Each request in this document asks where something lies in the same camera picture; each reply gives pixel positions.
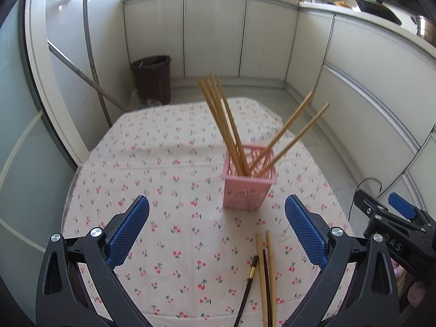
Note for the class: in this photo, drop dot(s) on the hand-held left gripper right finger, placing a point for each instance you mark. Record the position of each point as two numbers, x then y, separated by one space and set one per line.
305 231

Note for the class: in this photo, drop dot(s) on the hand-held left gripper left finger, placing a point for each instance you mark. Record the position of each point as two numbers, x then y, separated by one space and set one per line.
131 226

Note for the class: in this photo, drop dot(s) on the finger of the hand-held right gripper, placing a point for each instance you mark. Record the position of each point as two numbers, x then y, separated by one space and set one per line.
402 204
368 201

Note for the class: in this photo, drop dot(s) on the single wooden chopstick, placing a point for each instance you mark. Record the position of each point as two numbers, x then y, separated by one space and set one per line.
261 279
271 279

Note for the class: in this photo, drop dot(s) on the pink perforated utensil basket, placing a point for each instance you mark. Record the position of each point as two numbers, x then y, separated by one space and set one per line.
245 194

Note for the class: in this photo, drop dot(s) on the dark chopstick gold band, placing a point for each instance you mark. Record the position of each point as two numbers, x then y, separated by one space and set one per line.
247 288

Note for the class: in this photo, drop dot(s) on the bundle of wooden chopsticks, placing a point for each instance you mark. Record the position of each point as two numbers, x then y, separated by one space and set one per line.
238 158

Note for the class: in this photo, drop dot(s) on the person's right hand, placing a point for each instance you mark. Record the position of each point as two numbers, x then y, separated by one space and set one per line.
398 269

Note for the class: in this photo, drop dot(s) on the lilac garment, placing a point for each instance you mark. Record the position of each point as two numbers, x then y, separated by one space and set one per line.
416 298

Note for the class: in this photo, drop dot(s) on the cherry print tablecloth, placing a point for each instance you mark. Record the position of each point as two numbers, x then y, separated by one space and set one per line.
170 177

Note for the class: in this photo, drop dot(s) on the clear plastic bag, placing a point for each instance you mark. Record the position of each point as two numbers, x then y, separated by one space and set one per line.
136 100

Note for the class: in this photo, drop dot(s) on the white kitchen cabinet run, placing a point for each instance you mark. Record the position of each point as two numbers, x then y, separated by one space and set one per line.
357 75
211 34

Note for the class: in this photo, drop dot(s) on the frosted glass door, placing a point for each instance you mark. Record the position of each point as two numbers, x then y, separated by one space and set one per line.
20 143

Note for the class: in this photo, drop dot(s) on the brown trash bin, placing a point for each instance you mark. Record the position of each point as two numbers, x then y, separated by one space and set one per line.
151 81

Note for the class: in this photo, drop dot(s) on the straight metal pole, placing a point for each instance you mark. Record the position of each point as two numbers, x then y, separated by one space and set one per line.
75 65

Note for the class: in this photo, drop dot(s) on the stainless steel pot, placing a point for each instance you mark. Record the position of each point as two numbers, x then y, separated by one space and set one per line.
425 29

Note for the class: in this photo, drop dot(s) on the curved mop pole black tip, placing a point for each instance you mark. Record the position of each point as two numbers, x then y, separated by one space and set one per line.
88 41

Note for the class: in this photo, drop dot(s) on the black wok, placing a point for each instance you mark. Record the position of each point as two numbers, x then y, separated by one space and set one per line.
378 10

